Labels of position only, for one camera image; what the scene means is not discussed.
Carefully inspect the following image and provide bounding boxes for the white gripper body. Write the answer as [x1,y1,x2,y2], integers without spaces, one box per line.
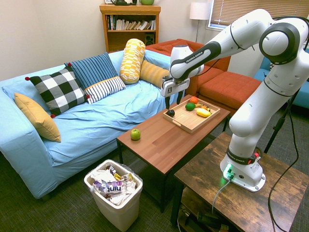
[160,76,190,98]

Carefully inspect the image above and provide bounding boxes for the wooden serving tray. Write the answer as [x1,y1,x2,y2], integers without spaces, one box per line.
[162,97,221,134]

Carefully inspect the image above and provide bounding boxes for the brown spotted banana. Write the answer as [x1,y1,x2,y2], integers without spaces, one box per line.
[194,103,212,113]

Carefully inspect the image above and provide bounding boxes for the mustard striped lumbar pillow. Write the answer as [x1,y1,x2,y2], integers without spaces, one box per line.
[139,59,171,88]

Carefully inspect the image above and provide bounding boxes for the yellow lemon fruit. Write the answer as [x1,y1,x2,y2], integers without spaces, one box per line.
[196,108,212,118]

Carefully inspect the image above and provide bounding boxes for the orange sectional sofa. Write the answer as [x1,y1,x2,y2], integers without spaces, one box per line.
[145,38,231,97]

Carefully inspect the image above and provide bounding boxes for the red-brown wooden coffee table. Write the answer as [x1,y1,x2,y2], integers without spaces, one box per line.
[116,94,231,213]

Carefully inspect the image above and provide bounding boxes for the yellow patterned bolster pillow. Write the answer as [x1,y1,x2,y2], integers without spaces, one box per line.
[119,38,146,85]

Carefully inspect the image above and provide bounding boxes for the orange ottoman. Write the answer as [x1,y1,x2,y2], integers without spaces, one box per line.
[197,71,263,114]

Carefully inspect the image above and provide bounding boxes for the white navy striped lumbar pillow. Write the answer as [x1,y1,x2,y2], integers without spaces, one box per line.
[84,76,126,105]

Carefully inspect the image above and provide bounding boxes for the wooden bookshelf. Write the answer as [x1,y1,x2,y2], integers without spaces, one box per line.
[99,3,162,53]

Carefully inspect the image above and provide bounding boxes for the light blue sofa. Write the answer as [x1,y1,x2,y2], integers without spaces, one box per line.
[0,49,191,199]

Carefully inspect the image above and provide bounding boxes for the row of books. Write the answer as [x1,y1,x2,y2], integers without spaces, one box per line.
[107,14,156,31]

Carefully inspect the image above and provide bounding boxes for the white shade floor lamp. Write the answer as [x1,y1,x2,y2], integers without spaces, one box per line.
[189,2,212,44]

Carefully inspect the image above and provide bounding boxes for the blue striped pillow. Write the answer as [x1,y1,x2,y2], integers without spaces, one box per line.
[64,52,119,90]

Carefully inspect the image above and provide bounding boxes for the wooden window blinds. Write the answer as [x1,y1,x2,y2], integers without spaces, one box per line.
[208,0,309,31]

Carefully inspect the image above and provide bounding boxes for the black object on bookshelf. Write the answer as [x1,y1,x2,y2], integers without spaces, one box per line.
[112,0,137,6]

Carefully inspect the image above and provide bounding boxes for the black tripod stand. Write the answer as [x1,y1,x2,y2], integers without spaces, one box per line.
[264,88,302,154]

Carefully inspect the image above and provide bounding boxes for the white hint printed wrapper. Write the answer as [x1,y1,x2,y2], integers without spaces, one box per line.
[92,179,127,197]

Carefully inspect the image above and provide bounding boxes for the black white checkered pillow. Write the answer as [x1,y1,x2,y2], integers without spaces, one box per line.
[25,66,91,118]

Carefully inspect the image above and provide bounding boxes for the cream plastic trash bin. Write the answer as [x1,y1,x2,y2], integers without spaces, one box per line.
[84,159,143,232]

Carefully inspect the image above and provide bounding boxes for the black device under table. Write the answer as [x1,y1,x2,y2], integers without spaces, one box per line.
[196,210,223,226]

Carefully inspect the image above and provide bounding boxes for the rustic dark wood side table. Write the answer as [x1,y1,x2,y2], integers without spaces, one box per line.
[170,131,309,232]

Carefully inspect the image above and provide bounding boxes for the plain mustard pillow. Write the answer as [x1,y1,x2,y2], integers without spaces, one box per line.
[14,92,62,143]

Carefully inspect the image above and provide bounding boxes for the grey base cable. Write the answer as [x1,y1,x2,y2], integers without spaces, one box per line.
[211,177,232,215]

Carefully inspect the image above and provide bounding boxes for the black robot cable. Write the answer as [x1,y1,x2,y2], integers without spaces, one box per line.
[267,98,300,232]

